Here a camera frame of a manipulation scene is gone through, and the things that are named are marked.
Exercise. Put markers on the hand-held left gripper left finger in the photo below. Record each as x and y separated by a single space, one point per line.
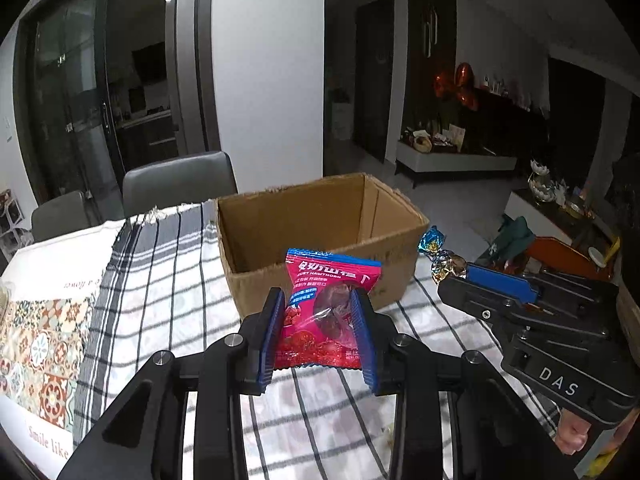
265 342

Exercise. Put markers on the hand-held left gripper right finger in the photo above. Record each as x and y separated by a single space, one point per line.
365 342

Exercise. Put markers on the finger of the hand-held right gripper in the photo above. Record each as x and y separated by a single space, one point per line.
500 278

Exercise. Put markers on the gold foil candy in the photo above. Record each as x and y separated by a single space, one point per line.
447 266

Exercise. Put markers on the red snack packet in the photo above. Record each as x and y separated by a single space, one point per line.
320 280

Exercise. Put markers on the blue foil candy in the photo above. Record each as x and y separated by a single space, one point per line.
431 240

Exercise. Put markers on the brown cardboard box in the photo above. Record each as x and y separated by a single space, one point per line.
300 220

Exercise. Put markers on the person's right hand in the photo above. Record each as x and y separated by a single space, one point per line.
571 432

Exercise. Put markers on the dark green cloth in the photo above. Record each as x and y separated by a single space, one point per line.
512 240

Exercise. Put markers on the orange wooden chair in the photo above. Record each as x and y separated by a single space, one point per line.
565 255

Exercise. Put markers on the white low table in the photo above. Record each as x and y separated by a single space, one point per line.
535 215

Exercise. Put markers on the white lotus ornament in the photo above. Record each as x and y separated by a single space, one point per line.
539 167
542 191

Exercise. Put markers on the black white checked tablecloth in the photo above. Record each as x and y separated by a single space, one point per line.
165 285

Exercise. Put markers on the white low sideboard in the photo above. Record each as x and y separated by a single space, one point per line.
455 160

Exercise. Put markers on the woven basket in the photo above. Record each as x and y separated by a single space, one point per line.
422 143

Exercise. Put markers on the red foil balloon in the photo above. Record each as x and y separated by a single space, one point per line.
442 85
464 74
469 101

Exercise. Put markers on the wide grey chair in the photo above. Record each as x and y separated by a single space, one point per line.
180 182

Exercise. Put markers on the tile print table cloth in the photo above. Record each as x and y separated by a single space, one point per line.
45 320

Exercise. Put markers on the dark wooden room door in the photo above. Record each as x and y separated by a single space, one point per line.
375 80

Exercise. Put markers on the narrow grey chair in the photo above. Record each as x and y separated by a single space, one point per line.
60 215

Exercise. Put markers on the white storage rack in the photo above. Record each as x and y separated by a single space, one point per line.
9 222

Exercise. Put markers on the grey refrigerator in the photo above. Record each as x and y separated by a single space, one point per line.
187 70

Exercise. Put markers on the sliding glass door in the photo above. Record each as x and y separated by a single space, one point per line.
70 85

